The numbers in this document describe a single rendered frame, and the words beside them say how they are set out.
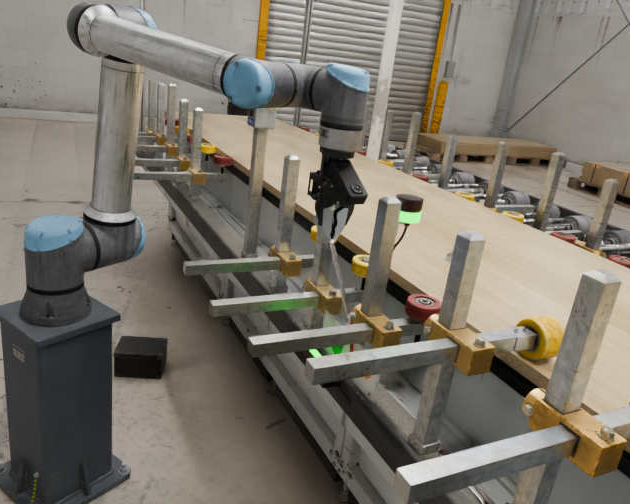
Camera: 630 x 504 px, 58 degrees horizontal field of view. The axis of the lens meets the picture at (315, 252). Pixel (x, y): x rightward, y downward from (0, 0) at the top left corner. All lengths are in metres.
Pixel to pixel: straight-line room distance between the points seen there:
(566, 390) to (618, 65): 9.43
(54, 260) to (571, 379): 1.29
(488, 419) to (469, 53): 10.05
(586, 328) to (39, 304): 1.37
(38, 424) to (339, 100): 1.25
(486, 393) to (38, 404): 1.20
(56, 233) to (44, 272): 0.11
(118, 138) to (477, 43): 9.89
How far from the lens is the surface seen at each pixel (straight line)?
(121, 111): 1.64
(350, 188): 1.15
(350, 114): 1.17
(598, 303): 0.83
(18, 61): 8.88
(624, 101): 10.00
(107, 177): 1.70
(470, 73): 11.18
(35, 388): 1.79
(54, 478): 1.96
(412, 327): 1.29
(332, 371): 0.88
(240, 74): 1.12
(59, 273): 1.68
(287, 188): 1.61
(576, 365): 0.86
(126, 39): 1.38
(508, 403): 1.28
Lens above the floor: 1.41
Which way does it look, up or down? 20 degrees down
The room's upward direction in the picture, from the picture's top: 7 degrees clockwise
